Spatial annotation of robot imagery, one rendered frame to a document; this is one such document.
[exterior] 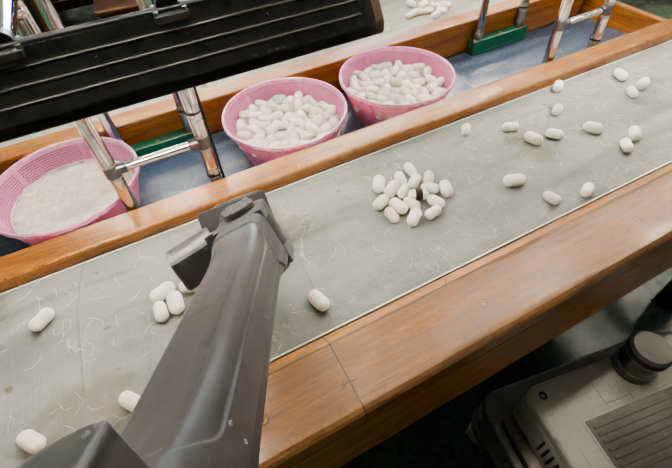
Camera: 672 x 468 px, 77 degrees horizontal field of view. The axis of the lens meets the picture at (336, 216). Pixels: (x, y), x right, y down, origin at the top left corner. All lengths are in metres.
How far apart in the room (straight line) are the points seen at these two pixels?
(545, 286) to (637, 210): 0.23
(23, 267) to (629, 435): 1.02
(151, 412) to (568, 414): 0.78
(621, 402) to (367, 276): 0.53
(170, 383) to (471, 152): 0.73
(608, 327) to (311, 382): 1.24
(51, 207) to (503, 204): 0.81
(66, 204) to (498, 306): 0.76
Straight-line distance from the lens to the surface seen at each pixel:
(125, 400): 0.61
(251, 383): 0.24
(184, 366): 0.24
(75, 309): 0.74
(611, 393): 0.96
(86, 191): 0.94
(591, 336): 1.59
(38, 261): 0.80
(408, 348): 0.56
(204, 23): 0.49
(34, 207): 0.97
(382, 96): 1.00
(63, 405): 0.67
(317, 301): 0.60
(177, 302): 0.65
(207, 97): 1.03
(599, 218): 0.77
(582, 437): 0.90
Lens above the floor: 1.27
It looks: 47 degrees down
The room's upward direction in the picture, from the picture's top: 4 degrees counter-clockwise
